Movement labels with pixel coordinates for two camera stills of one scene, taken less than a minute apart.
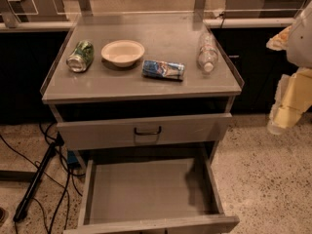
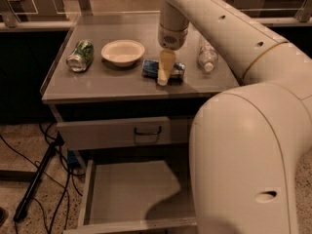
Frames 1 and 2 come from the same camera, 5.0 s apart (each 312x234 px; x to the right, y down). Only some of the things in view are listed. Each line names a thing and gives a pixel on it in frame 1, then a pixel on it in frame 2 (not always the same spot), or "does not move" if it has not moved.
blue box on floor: (71, 157) does not move
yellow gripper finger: (293, 97) -> (167, 59)
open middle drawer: (168, 194) does not move
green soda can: (81, 57) does not move
